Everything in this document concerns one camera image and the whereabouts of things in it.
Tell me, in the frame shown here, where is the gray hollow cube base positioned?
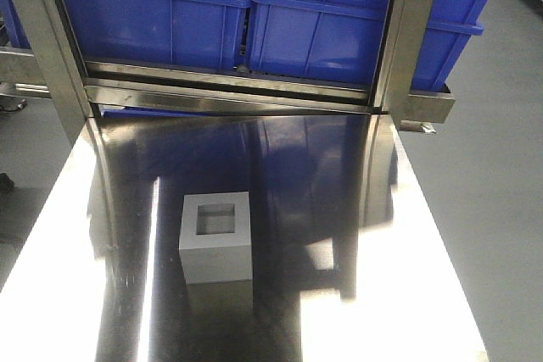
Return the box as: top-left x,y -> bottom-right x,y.
178,192 -> 253,285

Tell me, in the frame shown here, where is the blue plastic bin right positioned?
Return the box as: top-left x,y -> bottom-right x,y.
248,0 -> 488,92

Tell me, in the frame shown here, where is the blue bin with red items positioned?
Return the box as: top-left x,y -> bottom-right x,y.
64,0 -> 250,70

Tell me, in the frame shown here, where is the stainless steel shelf frame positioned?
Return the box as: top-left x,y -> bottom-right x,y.
1,0 -> 455,142

